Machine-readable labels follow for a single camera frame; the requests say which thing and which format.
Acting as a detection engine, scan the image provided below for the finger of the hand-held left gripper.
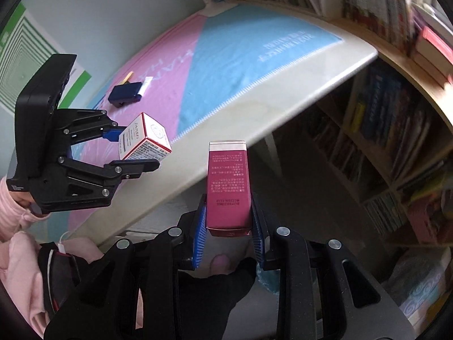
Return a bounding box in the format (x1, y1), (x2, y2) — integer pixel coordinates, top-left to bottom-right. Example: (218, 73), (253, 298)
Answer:
(58, 156), (161, 199)
(53, 109), (127, 158)

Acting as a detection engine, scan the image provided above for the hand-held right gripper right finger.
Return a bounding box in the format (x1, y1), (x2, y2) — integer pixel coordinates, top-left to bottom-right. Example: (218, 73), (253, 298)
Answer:
(250, 198), (414, 340)

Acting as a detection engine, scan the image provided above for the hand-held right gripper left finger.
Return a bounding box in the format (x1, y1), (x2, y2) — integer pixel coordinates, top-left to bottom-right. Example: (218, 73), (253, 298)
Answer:
(44, 194), (208, 340)

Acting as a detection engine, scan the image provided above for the small white and red box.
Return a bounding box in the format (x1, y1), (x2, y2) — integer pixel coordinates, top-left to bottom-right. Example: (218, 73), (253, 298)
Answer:
(118, 112), (173, 161)

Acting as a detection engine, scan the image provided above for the dark red box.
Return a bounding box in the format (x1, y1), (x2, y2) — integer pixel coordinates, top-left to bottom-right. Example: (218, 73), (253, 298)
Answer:
(206, 141), (253, 238)

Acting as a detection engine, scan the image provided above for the person's left forearm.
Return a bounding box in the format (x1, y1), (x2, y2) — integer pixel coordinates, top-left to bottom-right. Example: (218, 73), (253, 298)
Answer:
(0, 177), (52, 228)

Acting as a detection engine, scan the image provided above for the person's left hand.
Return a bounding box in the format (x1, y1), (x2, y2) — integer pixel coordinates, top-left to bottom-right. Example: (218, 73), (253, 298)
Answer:
(10, 190), (35, 208)

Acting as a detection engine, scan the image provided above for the navy blue case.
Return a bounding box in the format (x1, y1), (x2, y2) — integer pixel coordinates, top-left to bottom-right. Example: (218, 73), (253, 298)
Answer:
(108, 81), (142, 108)

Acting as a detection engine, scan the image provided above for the black waist pouch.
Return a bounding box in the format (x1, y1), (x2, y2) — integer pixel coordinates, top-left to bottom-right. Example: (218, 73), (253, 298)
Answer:
(37, 241), (91, 317)

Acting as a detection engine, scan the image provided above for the pink and blue printed towel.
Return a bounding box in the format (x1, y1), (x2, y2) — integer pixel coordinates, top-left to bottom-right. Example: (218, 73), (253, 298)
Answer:
(46, 3), (344, 236)

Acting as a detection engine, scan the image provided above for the person's pink clothing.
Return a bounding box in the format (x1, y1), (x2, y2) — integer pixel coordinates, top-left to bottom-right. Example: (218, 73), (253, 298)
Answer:
(0, 234), (142, 340)

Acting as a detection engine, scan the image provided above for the pale blue patterned package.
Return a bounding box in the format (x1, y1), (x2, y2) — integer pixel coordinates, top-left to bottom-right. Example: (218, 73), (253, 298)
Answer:
(382, 251), (453, 330)

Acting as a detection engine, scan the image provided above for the light wooden bookshelf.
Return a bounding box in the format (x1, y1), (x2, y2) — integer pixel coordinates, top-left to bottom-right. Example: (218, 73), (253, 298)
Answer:
(187, 0), (453, 256)

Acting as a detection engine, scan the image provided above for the stack of red books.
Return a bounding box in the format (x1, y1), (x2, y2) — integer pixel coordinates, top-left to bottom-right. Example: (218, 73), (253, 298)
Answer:
(412, 3), (453, 89)

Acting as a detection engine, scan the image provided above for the row of upright magazines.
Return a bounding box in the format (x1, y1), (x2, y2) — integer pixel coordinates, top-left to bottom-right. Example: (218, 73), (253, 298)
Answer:
(338, 0), (416, 55)

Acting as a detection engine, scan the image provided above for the green striped wall poster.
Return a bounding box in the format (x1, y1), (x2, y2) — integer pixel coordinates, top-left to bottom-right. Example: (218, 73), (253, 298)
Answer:
(0, 2), (92, 114)

